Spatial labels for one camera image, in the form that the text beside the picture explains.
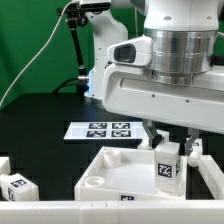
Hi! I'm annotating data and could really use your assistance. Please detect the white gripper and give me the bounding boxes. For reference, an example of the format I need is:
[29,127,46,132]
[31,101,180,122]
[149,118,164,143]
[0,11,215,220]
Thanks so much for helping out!
[103,64,224,156]

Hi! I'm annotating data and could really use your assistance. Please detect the white square tabletop part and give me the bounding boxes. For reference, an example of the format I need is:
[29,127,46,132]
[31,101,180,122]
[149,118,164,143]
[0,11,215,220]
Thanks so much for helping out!
[74,147,187,201]

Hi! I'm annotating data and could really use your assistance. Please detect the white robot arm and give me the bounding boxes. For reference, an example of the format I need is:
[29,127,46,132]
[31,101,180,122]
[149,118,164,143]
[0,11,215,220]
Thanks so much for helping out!
[102,0,224,154]

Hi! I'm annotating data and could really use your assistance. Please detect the white U-shaped obstacle fence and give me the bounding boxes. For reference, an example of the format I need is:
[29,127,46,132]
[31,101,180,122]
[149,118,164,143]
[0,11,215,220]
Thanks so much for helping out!
[0,154,224,224]

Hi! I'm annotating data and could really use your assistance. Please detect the white marker base plate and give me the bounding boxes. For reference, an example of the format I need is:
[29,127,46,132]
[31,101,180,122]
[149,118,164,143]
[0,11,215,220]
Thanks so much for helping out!
[64,122,147,140]

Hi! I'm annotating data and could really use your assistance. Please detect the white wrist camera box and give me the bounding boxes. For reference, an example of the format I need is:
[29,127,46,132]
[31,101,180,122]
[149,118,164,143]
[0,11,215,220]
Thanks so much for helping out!
[107,35,153,67]

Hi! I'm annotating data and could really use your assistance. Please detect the black cables at base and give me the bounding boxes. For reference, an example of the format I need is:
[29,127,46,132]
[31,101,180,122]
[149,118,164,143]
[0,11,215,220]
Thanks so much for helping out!
[52,78,88,94]

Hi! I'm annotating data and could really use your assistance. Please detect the white cable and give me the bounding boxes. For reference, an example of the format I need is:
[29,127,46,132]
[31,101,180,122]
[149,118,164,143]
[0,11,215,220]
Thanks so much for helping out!
[0,1,73,108]

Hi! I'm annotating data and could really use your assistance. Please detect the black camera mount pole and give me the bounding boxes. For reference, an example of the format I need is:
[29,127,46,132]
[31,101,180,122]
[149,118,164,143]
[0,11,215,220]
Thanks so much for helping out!
[65,2,88,80]

